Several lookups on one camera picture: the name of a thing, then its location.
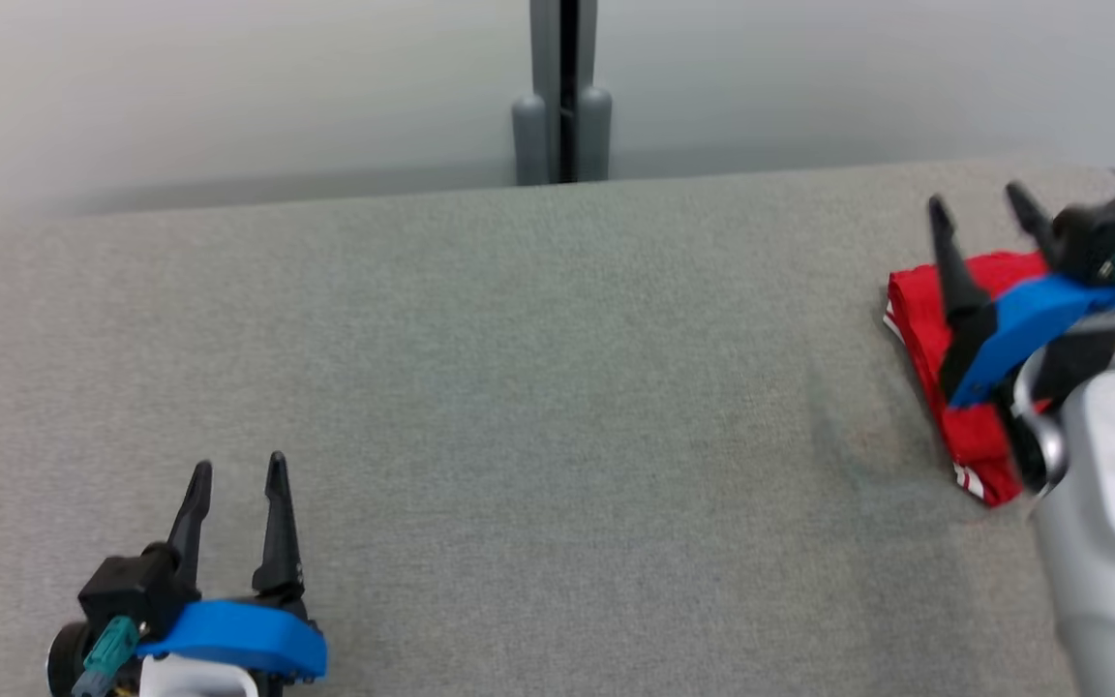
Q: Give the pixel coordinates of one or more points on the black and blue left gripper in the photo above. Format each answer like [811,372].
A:
[228,629]

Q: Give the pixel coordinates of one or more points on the grey partition post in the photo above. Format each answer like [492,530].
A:
[562,97]

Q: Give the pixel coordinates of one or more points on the red shirt with white sleeves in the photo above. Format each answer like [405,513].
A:
[979,445]

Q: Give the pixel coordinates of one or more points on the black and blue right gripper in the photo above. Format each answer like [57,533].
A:
[1022,319]

